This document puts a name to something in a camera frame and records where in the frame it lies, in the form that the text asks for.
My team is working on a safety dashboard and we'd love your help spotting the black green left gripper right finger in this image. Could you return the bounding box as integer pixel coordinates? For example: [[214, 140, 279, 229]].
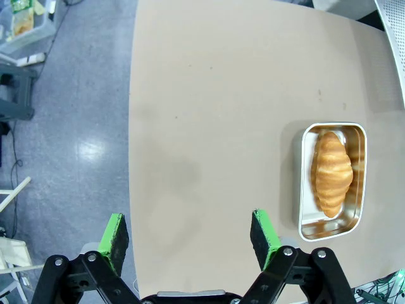
[[242, 208, 360, 304]]

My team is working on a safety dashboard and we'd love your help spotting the black floor cable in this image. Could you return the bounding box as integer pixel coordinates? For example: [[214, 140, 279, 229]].
[[0, 120, 23, 238]]

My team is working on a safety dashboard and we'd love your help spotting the white perforated metal panel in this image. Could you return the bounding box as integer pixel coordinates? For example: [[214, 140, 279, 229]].
[[374, 0, 405, 110]]

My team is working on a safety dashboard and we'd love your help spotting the white wooden frame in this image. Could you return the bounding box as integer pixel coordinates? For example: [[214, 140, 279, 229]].
[[0, 176, 45, 294]]

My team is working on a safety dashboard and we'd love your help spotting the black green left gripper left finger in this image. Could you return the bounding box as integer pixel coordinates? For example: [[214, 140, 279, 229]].
[[31, 212, 142, 304]]

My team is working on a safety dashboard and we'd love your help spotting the green snack bag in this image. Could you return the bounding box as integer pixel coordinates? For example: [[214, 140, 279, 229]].
[[10, 0, 45, 36]]

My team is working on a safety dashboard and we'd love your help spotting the rectangular steel container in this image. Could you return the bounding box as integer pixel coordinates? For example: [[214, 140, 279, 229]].
[[298, 122, 368, 243]]

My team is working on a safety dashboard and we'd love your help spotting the clear plastic bin with snacks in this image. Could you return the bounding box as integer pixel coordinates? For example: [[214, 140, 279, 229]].
[[0, 0, 58, 61]]

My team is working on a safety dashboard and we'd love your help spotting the white power strip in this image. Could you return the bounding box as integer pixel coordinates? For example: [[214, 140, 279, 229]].
[[18, 52, 47, 67]]

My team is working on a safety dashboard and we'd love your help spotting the golden croissant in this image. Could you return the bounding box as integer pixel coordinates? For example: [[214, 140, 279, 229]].
[[311, 130, 354, 219]]

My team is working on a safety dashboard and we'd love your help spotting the grey cable bundle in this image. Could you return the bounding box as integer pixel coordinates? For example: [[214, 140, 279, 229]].
[[354, 269, 405, 304]]

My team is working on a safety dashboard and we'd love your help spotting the dark grey stand base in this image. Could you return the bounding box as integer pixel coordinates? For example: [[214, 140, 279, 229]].
[[0, 61, 39, 122]]

